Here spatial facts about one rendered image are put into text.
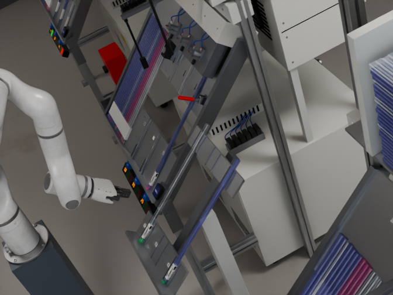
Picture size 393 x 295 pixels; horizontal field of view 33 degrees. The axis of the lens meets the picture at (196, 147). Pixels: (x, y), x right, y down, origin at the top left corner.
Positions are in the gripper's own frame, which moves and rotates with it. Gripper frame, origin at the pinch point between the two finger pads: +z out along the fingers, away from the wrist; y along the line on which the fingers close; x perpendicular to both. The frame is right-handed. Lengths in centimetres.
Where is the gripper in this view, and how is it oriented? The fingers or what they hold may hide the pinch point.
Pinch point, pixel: (124, 192)
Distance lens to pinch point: 254.0
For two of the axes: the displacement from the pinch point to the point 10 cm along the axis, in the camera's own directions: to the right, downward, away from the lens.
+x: 4.2, -8.2, -3.8
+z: 8.2, 1.7, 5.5
